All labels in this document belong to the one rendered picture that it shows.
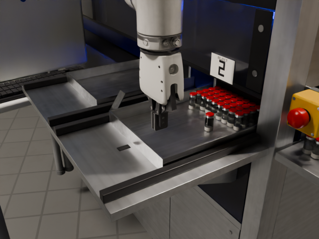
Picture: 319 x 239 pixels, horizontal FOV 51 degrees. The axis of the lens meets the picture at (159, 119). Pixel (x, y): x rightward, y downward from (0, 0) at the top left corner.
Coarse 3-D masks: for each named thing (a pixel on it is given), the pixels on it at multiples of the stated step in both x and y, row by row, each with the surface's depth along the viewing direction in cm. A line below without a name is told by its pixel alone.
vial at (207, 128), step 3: (207, 117) 82; (210, 117) 81; (213, 117) 82; (207, 120) 82; (210, 120) 82; (213, 120) 82; (207, 123) 82; (210, 123) 82; (213, 123) 83; (207, 126) 83; (210, 126) 83; (213, 126) 83; (207, 129) 83; (210, 129) 83
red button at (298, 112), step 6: (300, 108) 65; (288, 114) 66; (294, 114) 64; (300, 114) 64; (306, 114) 64; (288, 120) 66; (294, 120) 65; (300, 120) 64; (306, 120) 64; (294, 126) 65; (300, 126) 64
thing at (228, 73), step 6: (216, 60) 85; (222, 60) 83; (228, 60) 81; (216, 66) 86; (222, 66) 84; (228, 66) 82; (234, 66) 80; (210, 72) 88; (216, 72) 86; (222, 72) 84; (228, 72) 82; (222, 78) 85; (228, 78) 83
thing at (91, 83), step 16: (112, 64) 120; (128, 64) 123; (80, 80) 115; (96, 80) 115; (112, 80) 115; (128, 80) 115; (192, 80) 109; (96, 96) 103; (112, 96) 95; (128, 96) 98
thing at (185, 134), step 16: (112, 112) 86; (128, 112) 90; (144, 112) 93; (176, 112) 93; (192, 112) 93; (128, 128) 78; (144, 128) 85; (176, 128) 85; (192, 128) 85; (224, 128) 85; (256, 128) 80; (144, 144) 73; (160, 144) 78; (176, 144) 78; (192, 144) 78; (208, 144) 73; (160, 160) 68; (176, 160) 69
